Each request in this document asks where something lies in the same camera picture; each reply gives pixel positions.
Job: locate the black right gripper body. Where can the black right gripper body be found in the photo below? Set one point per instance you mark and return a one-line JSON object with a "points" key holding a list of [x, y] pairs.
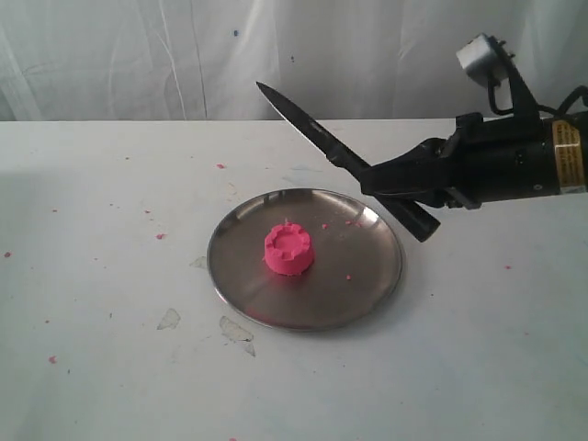
{"points": [[497, 160]]}

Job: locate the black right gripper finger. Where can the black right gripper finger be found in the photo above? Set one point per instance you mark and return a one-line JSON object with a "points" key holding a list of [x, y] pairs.
{"points": [[419, 170], [434, 197]]}

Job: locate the black knife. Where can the black knife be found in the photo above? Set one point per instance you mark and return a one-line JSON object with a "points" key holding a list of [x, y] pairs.
{"points": [[418, 222]]}

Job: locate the pink clay piece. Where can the pink clay piece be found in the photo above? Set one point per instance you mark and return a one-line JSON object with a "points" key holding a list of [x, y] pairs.
{"points": [[288, 249]]}

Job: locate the round stainless steel plate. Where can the round stainless steel plate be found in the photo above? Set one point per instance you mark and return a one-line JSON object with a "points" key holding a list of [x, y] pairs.
{"points": [[357, 265]]}

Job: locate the white backdrop curtain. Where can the white backdrop curtain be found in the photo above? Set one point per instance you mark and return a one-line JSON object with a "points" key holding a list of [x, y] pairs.
{"points": [[181, 60]]}

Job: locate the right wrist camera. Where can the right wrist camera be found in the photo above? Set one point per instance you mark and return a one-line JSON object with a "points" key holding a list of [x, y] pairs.
{"points": [[480, 61]]}

